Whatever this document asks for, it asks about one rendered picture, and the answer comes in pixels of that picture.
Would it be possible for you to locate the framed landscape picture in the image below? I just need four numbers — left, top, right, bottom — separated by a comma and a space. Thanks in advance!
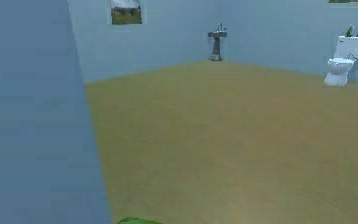
107, 0, 146, 26

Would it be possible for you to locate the grey pedestal sink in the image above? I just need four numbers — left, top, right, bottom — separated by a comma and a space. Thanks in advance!
207, 22, 228, 62

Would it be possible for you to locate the green cloth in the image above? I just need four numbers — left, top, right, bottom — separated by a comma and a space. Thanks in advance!
117, 216, 163, 224

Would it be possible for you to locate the white toilet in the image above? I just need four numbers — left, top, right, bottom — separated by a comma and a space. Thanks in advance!
323, 35, 358, 88

